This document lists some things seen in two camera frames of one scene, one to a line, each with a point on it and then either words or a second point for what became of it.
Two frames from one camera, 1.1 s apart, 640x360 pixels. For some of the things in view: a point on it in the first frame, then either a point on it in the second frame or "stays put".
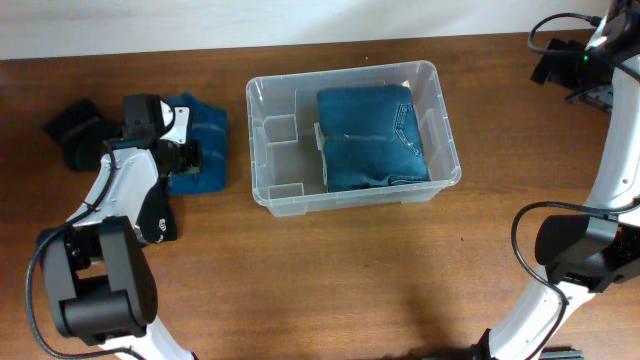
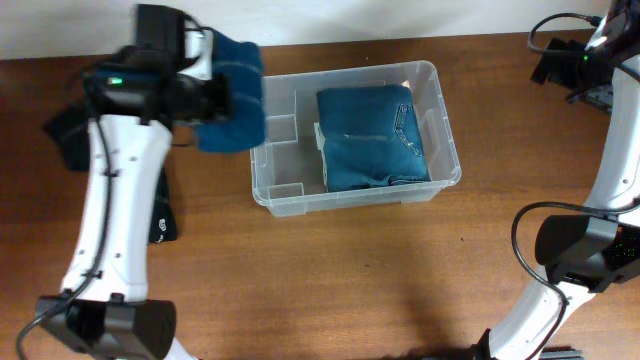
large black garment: x=157 y=217 stays put
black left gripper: x=193 y=160 -> x=221 y=111
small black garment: x=81 y=131 stays put
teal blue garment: x=207 y=125 -> x=244 y=128
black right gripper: x=561 y=73 stays put
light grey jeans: x=321 y=144 stays put
